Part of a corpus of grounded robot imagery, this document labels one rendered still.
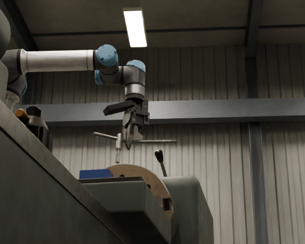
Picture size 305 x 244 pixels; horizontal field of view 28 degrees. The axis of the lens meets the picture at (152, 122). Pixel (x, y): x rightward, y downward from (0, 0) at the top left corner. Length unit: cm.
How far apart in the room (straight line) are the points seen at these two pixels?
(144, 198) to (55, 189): 30
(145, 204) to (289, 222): 1136
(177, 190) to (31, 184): 134
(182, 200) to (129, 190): 96
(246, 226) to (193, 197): 1028
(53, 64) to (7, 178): 160
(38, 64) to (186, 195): 73
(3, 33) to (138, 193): 37
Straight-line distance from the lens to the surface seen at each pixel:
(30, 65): 227
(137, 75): 234
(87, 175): 162
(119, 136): 223
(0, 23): 95
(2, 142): 67
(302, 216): 1249
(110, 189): 110
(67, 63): 225
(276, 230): 1234
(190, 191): 204
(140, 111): 228
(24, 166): 72
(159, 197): 185
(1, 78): 91
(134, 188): 109
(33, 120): 140
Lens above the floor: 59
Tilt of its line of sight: 23 degrees up
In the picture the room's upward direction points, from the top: straight up
